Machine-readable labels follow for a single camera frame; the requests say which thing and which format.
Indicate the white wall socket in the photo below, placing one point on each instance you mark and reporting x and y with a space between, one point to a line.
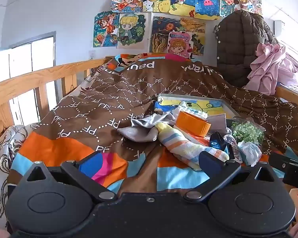
92 54

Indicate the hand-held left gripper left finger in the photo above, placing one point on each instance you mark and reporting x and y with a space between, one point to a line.
90 164

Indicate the grey box with cartoon print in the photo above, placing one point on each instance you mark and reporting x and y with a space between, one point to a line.
213 104

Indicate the red-haired character poster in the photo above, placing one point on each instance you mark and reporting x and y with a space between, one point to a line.
228 3

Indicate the black packet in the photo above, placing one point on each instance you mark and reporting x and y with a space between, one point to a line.
217 142

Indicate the white floral bed sheet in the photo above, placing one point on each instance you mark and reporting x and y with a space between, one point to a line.
1 153

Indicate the bag of green beads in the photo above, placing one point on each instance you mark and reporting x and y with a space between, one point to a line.
247 131

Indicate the yellow orange landscape painting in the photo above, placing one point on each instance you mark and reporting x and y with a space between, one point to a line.
197 29

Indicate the orange-haired girl blue poster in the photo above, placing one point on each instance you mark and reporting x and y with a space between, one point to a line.
105 29

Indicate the wooden bed rail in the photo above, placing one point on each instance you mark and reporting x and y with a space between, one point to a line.
22 79

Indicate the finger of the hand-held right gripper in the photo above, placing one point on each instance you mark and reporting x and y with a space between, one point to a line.
278 160

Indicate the orange plastic container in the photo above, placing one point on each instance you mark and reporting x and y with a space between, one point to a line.
192 122

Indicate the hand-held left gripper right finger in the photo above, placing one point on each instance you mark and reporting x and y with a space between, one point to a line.
209 162

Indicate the brown puffer jacket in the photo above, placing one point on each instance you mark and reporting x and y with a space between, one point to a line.
238 44

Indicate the orange packet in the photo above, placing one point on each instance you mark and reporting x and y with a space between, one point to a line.
196 138

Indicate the pink-bordered boy cartoon poster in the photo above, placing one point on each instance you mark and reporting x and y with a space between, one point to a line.
180 45

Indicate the brown printed blanket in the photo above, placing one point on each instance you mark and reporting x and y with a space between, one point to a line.
101 99

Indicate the window with grey frame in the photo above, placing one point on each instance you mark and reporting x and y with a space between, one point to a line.
39 54

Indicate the pink cloth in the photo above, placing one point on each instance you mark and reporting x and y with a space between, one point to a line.
270 67

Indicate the striped sock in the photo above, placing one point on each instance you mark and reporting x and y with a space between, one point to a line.
181 143

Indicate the dark seaweed fish painting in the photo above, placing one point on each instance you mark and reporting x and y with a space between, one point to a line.
161 37

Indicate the wooden bed side board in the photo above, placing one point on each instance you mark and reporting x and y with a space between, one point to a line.
290 93

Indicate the grey cloth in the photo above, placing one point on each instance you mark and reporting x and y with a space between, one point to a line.
141 129

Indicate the blond boy green poster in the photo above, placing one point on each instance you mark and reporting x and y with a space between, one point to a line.
132 29

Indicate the pink jellyfish painting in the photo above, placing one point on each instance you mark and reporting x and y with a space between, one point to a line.
207 5

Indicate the flying girl cartoon poster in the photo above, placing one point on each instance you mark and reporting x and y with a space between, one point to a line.
126 2

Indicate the white wall-mounted unit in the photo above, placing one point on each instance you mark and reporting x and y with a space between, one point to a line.
279 27

